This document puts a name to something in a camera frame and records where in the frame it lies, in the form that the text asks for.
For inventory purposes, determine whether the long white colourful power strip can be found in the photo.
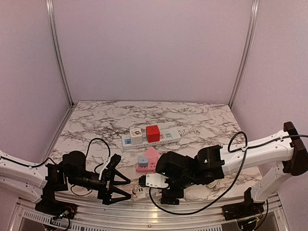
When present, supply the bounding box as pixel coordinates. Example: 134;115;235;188
121;128;202;150

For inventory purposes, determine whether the left aluminium frame post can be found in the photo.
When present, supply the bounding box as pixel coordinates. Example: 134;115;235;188
46;0;74;107

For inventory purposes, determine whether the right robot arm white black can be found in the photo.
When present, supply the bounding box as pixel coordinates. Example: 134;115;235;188
146;122;308;216

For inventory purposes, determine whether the red cube socket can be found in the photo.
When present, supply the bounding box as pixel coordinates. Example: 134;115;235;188
146;125;160;143

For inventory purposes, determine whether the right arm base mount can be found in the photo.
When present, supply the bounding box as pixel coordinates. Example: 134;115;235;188
222;202;264;231

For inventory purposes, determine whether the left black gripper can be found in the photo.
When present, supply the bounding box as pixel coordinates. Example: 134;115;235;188
68;169;131;206

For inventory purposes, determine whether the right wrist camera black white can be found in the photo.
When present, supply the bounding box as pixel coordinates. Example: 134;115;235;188
138;173;169;189

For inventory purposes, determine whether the white power strip with USB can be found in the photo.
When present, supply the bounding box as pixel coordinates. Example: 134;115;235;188
132;186;146;198

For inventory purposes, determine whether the pink triangular power socket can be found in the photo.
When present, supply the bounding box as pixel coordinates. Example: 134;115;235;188
135;147;160;174

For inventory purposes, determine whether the aluminium front rail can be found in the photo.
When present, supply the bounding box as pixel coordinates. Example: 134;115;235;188
14;190;284;231

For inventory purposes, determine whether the light blue charger plug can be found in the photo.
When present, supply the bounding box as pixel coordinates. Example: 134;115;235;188
138;157;149;167

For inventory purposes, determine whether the aluminium frame post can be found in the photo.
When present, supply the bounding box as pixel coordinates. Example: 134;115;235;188
46;0;74;107
228;0;260;110

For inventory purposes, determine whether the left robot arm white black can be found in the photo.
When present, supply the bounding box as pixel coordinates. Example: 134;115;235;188
0;151;131;214

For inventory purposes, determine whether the white cube socket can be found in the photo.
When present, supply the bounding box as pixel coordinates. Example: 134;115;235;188
129;128;143;145

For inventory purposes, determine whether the right aluminium frame post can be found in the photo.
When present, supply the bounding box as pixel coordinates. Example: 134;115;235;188
228;0;260;110

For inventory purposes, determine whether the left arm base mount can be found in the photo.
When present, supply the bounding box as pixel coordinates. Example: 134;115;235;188
35;202;77;230

